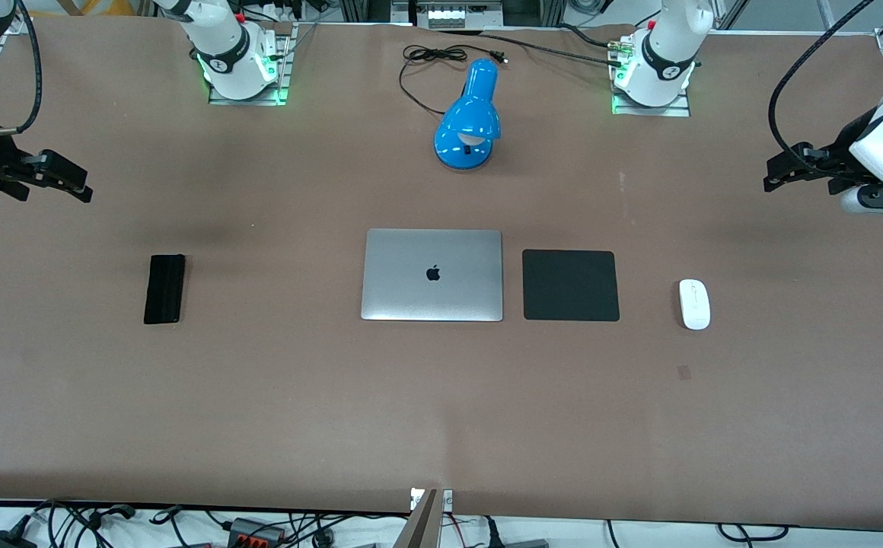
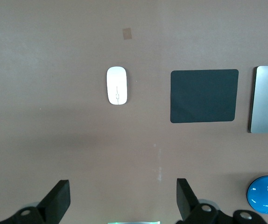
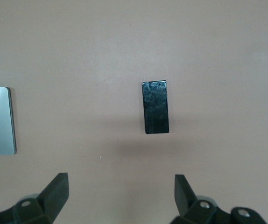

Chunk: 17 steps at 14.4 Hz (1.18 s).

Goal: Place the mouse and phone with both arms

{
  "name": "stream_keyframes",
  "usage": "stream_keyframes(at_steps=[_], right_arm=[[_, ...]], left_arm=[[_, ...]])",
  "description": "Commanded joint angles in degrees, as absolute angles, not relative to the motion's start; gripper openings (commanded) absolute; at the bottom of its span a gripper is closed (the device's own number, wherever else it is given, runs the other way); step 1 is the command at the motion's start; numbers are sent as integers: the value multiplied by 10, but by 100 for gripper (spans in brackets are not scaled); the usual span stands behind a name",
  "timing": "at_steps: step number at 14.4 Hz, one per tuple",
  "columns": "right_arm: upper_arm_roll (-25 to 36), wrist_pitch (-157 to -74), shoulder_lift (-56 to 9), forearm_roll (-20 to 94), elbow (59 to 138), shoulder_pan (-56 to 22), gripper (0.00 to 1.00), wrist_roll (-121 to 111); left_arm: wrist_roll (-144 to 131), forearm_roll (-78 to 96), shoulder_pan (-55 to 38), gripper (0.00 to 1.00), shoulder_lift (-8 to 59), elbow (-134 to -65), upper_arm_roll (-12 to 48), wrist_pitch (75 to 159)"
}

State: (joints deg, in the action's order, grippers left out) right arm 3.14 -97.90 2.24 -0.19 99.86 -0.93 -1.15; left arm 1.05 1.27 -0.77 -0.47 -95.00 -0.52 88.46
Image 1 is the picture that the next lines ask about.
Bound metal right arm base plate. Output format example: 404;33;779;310
207;23;295;107

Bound blue desk lamp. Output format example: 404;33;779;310
433;59;502;170

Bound black orange connector box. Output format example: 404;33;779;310
227;517;288;548

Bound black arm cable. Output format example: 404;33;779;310
768;0;883;155
0;0;43;137

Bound black mouse pad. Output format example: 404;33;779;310
521;249;621;323

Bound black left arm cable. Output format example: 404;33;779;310
768;0;883;155

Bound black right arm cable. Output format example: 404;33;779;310
0;0;43;137

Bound grey power strip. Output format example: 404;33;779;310
426;0;503;30

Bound metal camera stand post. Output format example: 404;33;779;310
409;488;454;548

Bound silver closed laptop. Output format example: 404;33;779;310
360;228;505;323

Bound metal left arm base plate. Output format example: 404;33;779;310
610;38;692;118

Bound black braided base cable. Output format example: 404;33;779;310
441;29;626;68

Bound black lamp power cord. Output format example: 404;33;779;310
398;44;509;117

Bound tangled black floor cables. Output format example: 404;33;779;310
0;499;412;548

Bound white computer mouse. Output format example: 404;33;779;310
677;279;712;332

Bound black looped floor cable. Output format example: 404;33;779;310
716;523;792;543

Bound black smartphone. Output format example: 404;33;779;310
143;253;186;326

